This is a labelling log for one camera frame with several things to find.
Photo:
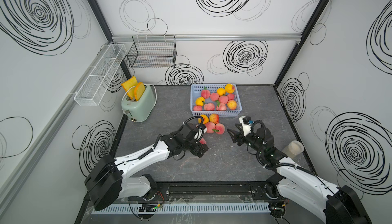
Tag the dark pink peach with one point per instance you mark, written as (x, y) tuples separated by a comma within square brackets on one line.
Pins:
[(198, 108)]

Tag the front yellow toast slice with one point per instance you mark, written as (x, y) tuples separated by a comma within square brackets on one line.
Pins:
[(139, 91)]

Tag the red yellow peach by basket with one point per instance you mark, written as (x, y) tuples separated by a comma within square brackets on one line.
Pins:
[(214, 118)]

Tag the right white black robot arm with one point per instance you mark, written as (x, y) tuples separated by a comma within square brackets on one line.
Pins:
[(330, 203)]

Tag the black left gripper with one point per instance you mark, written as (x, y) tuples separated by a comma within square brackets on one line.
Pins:
[(196, 150)]

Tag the light blue plastic basket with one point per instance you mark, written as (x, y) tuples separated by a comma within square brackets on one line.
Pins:
[(195, 93)]

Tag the yellow toast slice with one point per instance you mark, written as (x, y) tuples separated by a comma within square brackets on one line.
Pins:
[(139, 91), (129, 87)]

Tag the white wire wall shelf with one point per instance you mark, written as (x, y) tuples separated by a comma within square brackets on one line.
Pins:
[(103, 71)]

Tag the orange yellow peach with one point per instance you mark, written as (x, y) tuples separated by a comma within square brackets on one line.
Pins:
[(232, 105)]

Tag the rear yellow toast slice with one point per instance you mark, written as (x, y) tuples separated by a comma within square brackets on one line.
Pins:
[(129, 87)]

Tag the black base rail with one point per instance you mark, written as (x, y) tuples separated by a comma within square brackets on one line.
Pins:
[(229, 188)]

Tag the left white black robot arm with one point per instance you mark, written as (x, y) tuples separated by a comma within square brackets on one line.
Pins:
[(113, 178)]

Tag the white slotted cable duct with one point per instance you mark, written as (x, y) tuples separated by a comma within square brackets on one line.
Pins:
[(186, 208)]

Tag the pink peach with leaf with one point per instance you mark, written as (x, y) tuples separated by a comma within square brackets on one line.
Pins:
[(219, 128)]

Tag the red orange peach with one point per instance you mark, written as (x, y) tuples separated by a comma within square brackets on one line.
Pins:
[(221, 106)]

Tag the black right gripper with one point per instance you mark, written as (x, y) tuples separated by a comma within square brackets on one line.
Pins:
[(237, 135)]

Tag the black wire wall basket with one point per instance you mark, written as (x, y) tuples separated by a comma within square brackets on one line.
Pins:
[(153, 51)]

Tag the mint green toaster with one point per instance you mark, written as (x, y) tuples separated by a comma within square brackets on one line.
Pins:
[(139, 111)]

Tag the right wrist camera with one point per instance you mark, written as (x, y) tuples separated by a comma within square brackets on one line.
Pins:
[(246, 123)]

